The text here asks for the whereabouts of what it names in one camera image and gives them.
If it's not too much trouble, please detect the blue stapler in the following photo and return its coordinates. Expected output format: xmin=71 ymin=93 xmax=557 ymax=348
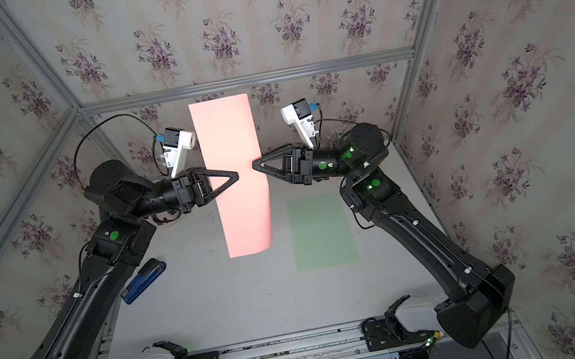
xmin=120 ymin=258 xmax=167 ymax=305

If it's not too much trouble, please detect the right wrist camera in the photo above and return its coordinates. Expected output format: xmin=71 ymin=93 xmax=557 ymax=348
xmin=280 ymin=98 xmax=319 ymax=149

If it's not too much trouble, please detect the green paper sheet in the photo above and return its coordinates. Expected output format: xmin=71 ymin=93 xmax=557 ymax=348
xmin=286 ymin=192 xmax=359 ymax=272

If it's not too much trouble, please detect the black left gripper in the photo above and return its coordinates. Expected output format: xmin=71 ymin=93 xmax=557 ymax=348
xmin=119 ymin=161 xmax=239 ymax=230

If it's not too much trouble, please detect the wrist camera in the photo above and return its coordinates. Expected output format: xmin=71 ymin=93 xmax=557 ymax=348
xmin=280 ymin=98 xmax=319 ymax=149
xmin=155 ymin=127 xmax=197 ymax=178

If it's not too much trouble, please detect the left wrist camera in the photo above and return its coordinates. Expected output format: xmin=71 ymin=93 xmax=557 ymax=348
xmin=155 ymin=127 xmax=197 ymax=178

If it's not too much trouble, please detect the pink paper sheet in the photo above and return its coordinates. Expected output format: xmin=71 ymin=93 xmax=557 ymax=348
xmin=187 ymin=91 xmax=282 ymax=263

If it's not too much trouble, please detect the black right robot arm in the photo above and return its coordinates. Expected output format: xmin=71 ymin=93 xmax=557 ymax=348
xmin=252 ymin=123 xmax=515 ymax=348

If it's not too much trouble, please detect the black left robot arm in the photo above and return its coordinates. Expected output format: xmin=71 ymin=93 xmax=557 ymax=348
xmin=30 ymin=160 xmax=239 ymax=359

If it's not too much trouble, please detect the aluminium mounting rail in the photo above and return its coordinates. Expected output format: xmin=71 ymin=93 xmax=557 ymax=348
xmin=109 ymin=290 xmax=524 ymax=359

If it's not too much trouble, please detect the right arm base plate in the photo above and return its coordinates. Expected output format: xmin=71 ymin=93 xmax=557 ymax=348
xmin=361 ymin=317 xmax=441 ymax=352

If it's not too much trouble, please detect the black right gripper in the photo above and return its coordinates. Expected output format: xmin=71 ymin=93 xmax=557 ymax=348
xmin=254 ymin=133 xmax=366 ymax=203

